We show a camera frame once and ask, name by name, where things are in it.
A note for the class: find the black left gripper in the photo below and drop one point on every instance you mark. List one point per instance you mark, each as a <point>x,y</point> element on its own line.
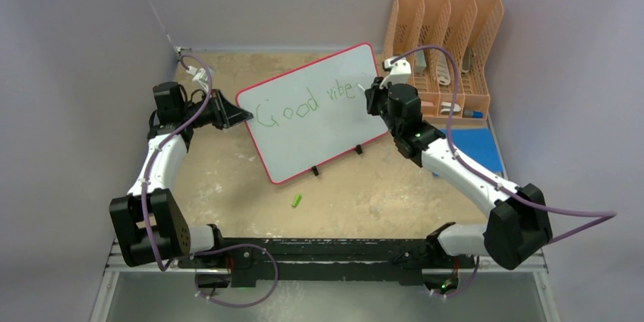
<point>225,114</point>

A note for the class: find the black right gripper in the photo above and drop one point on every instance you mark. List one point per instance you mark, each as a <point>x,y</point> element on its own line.
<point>373,95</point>

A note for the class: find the red-framed whiteboard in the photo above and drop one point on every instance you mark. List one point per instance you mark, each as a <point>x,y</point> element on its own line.
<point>312,114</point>

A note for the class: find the green marker cap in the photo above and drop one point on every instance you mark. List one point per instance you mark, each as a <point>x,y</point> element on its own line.
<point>296,200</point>

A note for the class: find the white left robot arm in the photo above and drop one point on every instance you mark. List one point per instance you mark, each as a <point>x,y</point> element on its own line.
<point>148,223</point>

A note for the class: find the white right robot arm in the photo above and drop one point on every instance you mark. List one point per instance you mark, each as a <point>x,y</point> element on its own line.
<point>516,225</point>

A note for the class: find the green staples box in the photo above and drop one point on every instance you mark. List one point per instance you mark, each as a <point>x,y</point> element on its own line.
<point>420,64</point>

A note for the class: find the white clip in tray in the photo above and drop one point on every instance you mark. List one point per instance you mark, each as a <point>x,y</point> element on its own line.
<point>447,108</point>

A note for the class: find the white oval tape dispenser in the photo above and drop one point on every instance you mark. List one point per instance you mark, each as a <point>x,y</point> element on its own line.
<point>443,70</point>

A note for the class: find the orange plastic desk organizer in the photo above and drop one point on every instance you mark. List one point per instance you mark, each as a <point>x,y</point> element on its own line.
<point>454,25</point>

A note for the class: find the blue notebook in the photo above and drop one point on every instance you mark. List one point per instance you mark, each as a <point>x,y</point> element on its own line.
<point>479,145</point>

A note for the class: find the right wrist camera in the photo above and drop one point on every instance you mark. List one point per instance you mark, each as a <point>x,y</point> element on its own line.
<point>398,71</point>

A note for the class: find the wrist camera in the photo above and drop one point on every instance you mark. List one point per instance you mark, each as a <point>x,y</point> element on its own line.
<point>200,77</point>
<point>398,71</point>

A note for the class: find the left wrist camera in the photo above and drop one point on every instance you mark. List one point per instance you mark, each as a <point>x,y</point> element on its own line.
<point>200,77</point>

